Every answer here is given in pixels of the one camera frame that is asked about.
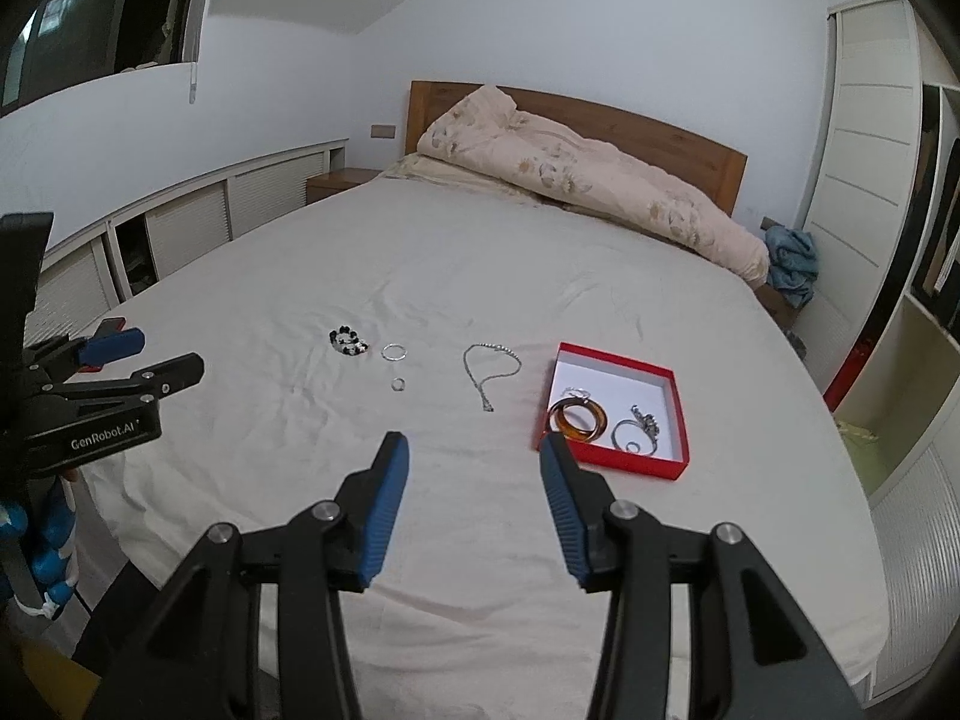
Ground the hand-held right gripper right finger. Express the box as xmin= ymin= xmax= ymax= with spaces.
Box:
xmin=540 ymin=433 xmax=875 ymax=720

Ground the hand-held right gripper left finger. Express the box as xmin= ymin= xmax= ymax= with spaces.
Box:
xmin=71 ymin=431 xmax=411 ymax=720

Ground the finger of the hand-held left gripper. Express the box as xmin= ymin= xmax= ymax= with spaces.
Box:
xmin=49 ymin=352 xmax=205 ymax=415
xmin=26 ymin=328 xmax=146 ymax=383

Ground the red cardboard box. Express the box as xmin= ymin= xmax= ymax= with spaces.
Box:
xmin=534 ymin=342 xmax=691 ymax=481

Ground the amber bangle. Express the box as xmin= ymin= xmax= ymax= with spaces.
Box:
xmin=547 ymin=399 xmax=610 ymax=442

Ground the silver bangle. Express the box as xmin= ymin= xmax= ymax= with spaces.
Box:
xmin=611 ymin=420 xmax=661 ymax=458

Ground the dark brown bangle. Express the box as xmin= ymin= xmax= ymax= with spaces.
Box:
xmin=550 ymin=397 xmax=607 ymax=428

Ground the red flat object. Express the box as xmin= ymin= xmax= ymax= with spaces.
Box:
xmin=79 ymin=317 xmax=128 ymax=376

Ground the low louvered cabinet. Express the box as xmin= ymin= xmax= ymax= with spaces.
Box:
xmin=22 ymin=136 xmax=352 ymax=350

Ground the bed with white sheet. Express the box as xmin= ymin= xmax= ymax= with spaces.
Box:
xmin=71 ymin=154 xmax=890 ymax=720

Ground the wooden nightstand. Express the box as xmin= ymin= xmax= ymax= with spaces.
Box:
xmin=306 ymin=167 xmax=380 ymax=205
xmin=752 ymin=281 xmax=800 ymax=331

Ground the red bag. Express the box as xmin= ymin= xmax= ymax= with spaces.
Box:
xmin=823 ymin=341 xmax=875 ymax=412

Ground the blue cloth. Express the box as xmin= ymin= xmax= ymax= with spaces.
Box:
xmin=765 ymin=226 xmax=818 ymax=310

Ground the beige floral quilt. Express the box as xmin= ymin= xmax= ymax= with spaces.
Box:
xmin=416 ymin=85 xmax=771 ymax=282

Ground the dark glass window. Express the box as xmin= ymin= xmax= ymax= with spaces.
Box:
xmin=0 ymin=0 xmax=218 ymax=117

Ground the beige pillow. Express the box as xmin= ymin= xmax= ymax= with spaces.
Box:
xmin=375 ymin=152 xmax=481 ymax=181

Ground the cream shelf unit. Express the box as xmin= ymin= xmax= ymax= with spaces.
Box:
xmin=832 ymin=82 xmax=960 ymax=706

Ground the wooden headboard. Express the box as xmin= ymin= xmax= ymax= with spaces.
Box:
xmin=405 ymin=80 xmax=749 ymax=218

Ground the white wardrobe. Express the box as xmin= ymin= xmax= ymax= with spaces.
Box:
xmin=780 ymin=0 xmax=927 ymax=406

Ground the silver chain necklace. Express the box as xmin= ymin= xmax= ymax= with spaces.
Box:
xmin=462 ymin=343 xmax=524 ymax=413

